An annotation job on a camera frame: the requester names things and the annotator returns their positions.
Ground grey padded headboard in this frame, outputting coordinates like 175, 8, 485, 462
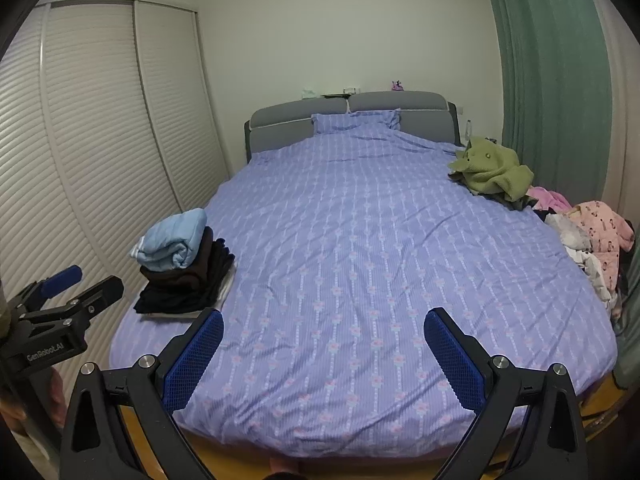
244, 91, 463, 164

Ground olive green sweater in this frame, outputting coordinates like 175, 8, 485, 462
447, 136, 535, 201

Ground brown folded garment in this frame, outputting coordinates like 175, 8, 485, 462
140, 226, 217, 288

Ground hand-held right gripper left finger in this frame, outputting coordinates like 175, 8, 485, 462
59, 307, 225, 480

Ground white sheer curtain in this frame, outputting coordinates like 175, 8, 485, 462
585, 0, 640, 221

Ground pink printed jacket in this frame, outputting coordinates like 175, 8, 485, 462
565, 200, 636, 302

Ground bed with purple duvet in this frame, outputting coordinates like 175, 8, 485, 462
109, 110, 619, 459

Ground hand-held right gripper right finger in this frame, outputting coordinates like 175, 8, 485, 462
424, 307, 588, 480

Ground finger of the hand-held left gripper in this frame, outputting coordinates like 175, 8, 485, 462
20, 276, 125, 331
10, 265, 83, 307

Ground person's left hand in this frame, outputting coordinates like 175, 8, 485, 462
48, 371, 67, 429

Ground light blue padded pants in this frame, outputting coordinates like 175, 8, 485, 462
131, 208, 208, 270

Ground green curtain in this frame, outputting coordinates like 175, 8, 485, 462
612, 260, 640, 392
480, 0, 614, 211

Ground pile of white clothes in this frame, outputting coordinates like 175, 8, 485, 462
545, 212, 619, 312

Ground purple patterned pillow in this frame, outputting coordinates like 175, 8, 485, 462
311, 108, 402, 135

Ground white louvered wardrobe door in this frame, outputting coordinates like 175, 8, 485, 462
42, 2, 173, 281
132, 0, 232, 218
0, 5, 66, 301

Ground stack of dark folded clothes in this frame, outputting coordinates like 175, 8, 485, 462
134, 240, 236, 316

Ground pink garment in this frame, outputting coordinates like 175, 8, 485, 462
527, 186, 572, 214

